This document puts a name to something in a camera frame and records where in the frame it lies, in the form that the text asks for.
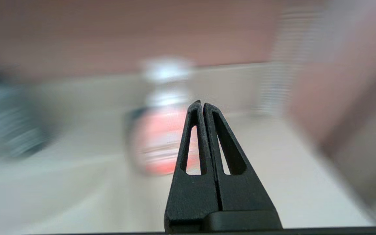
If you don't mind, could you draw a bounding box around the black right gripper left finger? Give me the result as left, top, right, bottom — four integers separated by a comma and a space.
164, 100, 221, 232

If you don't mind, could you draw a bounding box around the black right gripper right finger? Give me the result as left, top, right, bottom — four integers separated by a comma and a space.
203, 102, 275, 212

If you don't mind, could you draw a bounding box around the pink soap pump bottle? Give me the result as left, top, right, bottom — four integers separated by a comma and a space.
126, 57, 201, 177

